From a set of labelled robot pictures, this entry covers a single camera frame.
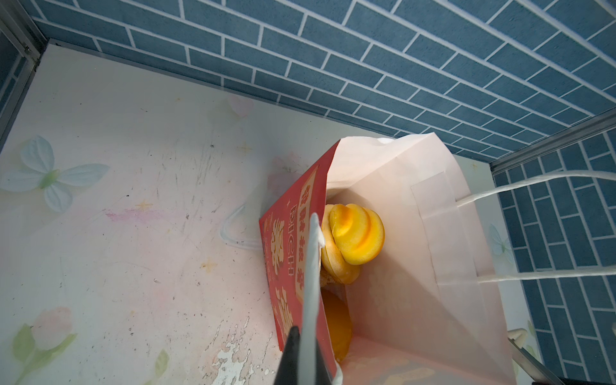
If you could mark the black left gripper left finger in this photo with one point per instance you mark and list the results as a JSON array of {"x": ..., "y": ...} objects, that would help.
[{"x": 287, "y": 373}]

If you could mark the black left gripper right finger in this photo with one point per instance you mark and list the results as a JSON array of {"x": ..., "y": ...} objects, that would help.
[{"x": 322, "y": 375}]

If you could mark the red paper gift bag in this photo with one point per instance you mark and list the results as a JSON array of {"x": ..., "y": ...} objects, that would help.
[{"x": 427, "y": 309}]

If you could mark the yellow striped bread roll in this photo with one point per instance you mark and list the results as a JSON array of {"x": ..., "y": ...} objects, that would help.
[{"x": 354, "y": 236}]

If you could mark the metal food tongs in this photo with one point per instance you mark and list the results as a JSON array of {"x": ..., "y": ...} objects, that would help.
[{"x": 538, "y": 372}]

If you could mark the white fabric butterfly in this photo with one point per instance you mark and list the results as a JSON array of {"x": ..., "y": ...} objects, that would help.
[{"x": 39, "y": 172}]

